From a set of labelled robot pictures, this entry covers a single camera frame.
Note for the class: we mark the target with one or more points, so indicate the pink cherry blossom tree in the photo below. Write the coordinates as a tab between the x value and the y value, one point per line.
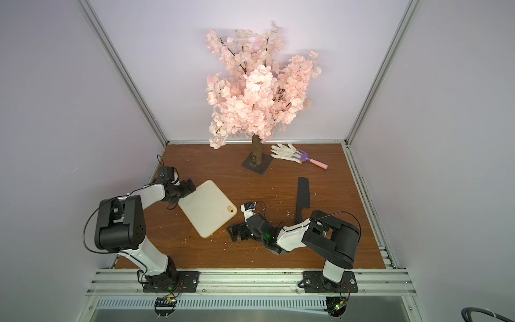
259	95

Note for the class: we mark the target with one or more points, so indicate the aluminium front rail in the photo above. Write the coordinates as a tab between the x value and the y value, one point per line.
259	282

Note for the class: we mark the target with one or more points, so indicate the right circuit board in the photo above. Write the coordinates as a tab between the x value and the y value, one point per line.
336	306

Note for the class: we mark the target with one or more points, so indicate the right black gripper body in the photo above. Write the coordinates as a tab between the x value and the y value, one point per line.
243	231

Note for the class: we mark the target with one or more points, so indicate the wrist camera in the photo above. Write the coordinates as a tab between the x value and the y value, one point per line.
166	175
248	209

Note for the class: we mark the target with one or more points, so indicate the circuit board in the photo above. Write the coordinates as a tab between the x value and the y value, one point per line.
336	306
165	306

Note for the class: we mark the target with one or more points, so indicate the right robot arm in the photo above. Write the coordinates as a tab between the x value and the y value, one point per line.
331	238

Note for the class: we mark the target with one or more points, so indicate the cream cutting board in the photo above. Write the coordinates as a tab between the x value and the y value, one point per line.
208	208

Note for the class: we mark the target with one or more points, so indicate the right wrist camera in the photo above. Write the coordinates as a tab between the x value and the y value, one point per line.
248	209

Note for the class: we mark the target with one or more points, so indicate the black cleaver knife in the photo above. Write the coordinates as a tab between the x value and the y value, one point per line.
303	198

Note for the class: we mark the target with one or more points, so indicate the left circuit board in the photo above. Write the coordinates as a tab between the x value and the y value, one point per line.
165	306

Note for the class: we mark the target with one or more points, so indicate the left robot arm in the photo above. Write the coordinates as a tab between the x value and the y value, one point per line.
121	229

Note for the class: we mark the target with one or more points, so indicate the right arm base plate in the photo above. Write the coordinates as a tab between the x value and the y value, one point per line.
314	281

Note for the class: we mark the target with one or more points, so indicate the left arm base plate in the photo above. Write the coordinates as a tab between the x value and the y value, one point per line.
181	282

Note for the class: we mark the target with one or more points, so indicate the white work glove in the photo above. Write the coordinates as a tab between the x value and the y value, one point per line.
286	152

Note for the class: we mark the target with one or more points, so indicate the purple pink garden rake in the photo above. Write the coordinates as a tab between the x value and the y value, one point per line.
304	157

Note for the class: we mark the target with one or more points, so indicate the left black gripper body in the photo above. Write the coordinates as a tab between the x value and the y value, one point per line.
182	190

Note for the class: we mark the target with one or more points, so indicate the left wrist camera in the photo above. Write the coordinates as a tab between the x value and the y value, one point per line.
166	175

